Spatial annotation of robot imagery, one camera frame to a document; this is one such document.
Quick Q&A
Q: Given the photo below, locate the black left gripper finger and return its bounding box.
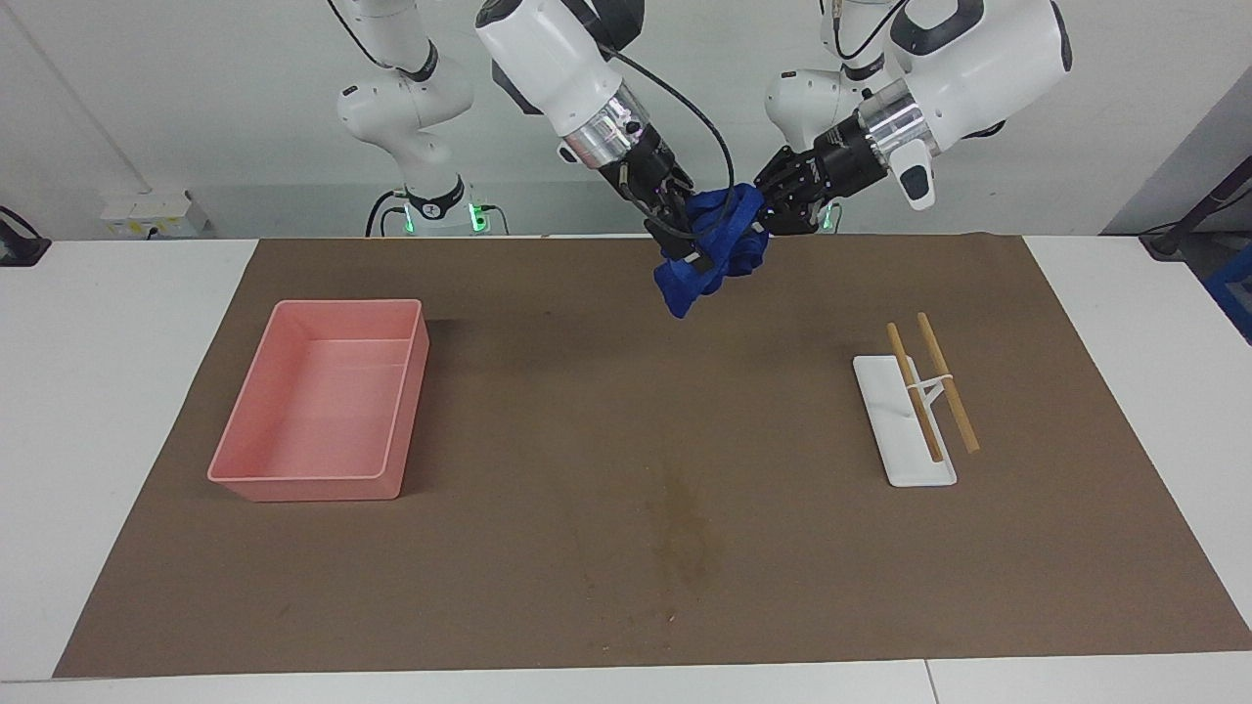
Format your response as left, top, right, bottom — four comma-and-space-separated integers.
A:
755, 200, 834, 238
751, 147, 815, 201

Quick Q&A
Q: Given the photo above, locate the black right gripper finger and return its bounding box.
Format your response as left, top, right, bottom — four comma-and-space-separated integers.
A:
644, 217, 712, 272
667, 181, 707, 228

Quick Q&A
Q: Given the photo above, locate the blue cloth towel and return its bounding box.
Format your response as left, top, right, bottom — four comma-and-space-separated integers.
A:
653, 182, 772, 321

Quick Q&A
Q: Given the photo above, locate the white towel rack base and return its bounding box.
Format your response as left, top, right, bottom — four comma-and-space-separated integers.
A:
852, 354, 959, 488

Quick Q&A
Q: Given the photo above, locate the brown table mat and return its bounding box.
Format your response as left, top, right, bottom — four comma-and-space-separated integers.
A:
54, 233, 1252, 680

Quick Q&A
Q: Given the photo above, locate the wooden rack rod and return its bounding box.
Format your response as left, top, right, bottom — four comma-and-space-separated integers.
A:
886, 323, 945, 464
917, 312, 981, 455

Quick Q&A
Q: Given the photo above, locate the black tripod stand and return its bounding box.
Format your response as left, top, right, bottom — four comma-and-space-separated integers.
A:
1140, 154, 1252, 261

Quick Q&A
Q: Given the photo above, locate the pink plastic bin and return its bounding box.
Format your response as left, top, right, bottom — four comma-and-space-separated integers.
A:
207, 299, 430, 504

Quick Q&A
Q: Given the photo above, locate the white power strip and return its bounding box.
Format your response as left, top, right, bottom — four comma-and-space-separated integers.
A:
100, 190, 210, 240

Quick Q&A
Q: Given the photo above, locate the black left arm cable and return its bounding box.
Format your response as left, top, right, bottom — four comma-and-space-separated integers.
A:
831, 0, 916, 62

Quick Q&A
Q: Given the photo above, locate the black right base cable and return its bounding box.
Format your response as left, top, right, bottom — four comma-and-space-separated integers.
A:
366, 190, 410, 238

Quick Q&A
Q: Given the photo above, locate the blue frame piece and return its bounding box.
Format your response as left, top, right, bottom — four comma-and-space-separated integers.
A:
1205, 244, 1252, 345

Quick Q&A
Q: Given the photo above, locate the black clamp mount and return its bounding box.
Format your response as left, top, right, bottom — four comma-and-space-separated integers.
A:
0, 205, 53, 267

